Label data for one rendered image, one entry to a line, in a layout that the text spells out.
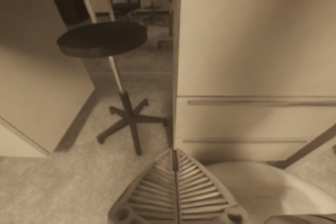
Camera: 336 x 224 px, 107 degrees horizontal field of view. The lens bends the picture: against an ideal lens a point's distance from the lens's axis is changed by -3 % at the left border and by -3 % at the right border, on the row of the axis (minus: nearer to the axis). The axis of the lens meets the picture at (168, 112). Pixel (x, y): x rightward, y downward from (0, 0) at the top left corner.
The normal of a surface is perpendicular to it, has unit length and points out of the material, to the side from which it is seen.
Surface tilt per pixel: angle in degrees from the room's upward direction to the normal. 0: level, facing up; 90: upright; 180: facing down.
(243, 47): 90
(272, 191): 68
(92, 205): 0
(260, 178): 1
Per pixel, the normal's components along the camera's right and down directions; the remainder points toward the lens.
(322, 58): -0.02, 0.72
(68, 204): -0.01, -0.70
